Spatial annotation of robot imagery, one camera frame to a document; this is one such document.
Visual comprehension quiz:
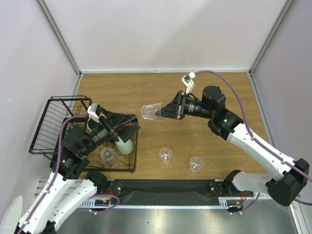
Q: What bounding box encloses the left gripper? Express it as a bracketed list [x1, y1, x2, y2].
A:
[81, 107, 140, 155]

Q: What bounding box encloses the clear plastic cup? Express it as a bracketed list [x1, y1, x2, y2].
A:
[141, 102, 164, 121]
[189, 156, 204, 172]
[159, 148, 173, 163]

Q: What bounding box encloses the pale green cup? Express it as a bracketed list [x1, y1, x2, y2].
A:
[116, 139, 134, 155]

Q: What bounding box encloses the clear faceted glass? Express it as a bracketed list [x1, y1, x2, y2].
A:
[100, 147, 119, 168]

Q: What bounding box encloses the black skull mug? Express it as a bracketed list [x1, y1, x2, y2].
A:
[87, 118, 100, 131]

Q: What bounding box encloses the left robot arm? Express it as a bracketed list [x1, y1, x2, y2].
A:
[15, 103, 140, 234]

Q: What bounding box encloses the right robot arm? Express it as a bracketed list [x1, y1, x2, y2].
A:
[155, 86, 310, 206]

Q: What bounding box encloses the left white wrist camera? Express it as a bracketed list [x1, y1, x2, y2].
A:
[87, 103, 100, 123]

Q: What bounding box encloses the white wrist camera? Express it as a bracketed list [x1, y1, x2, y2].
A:
[87, 103, 100, 123]
[180, 72, 196, 94]

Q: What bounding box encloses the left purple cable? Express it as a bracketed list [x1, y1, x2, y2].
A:
[16, 114, 91, 234]

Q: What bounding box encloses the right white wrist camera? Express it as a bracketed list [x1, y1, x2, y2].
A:
[180, 72, 196, 94]

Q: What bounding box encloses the black wire dish rack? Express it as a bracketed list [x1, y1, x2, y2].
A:
[29, 96, 138, 173]

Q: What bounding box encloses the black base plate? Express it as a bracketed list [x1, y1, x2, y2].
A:
[107, 179, 243, 200]

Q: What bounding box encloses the white slotted cable duct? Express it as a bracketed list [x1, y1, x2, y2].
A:
[79, 196, 246, 211]

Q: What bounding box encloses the aluminium frame rail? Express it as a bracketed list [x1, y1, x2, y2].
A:
[34, 0, 82, 76]

